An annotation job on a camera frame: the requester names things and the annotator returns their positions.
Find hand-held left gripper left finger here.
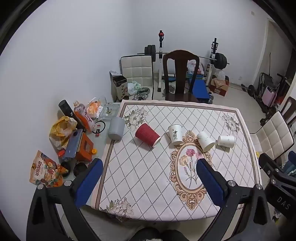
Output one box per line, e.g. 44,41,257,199
26,159,104,241

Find white marbled paper cup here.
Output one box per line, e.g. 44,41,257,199
196,131,216,152
217,135,236,148

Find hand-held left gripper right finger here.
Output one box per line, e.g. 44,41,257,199
196,159,272,241

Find black thermos bottle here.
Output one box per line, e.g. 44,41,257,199
58,100,85,131

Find glass pot lid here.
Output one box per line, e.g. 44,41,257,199
134,86,152,101

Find barbell with black plates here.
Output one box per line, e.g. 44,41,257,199
137,45,230,69

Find blue smartphone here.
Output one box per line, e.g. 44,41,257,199
61,129,83,161

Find cardboard box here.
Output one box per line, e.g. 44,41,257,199
209,77,230,97

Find white cup with black script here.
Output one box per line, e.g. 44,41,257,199
168,124,184,146

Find white padded chair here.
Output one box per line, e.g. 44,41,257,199
120,55,154,100
249,111,290,161

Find blue weight bench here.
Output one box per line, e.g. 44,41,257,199
188,77,210,100

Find white squat rack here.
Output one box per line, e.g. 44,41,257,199
154,30,223,92

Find red ribbed paper cup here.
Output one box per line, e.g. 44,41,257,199
135,123,162,149

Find pale green cloth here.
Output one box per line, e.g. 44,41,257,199
128,81,142,95

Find black stroller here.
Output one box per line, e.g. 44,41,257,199
257,72,290,127

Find orange capped drink bottle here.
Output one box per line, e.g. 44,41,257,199
73,100,96,129

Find yellow plastic bag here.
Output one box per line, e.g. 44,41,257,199
49,116,78,149

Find orange snack packet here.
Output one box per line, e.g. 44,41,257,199
29,150,69,188

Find clear plastic tray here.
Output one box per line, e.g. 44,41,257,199
99,103,121,120

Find orange box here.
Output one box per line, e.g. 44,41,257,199
74,133,94,162

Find floral printed tablecloth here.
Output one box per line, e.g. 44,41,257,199
95,100,263,222

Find grey cup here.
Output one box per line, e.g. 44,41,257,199
108,116,125,140

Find white plastic bag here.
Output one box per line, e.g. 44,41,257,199
186,60,201,75

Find black cable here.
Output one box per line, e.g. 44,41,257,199
92,120,106,135

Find black dumbbell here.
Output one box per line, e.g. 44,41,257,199
241,84,255,97

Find brown tea box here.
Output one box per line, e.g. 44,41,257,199
110,71,128,103

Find bag of oranges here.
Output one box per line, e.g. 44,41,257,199
86,97,103,119

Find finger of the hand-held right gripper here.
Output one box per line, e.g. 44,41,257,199
258,153,284,176

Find dark wooden chair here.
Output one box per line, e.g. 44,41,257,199
280,97,296,127
162,49,201,103

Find pink suitcase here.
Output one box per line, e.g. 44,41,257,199
262,86,278,108

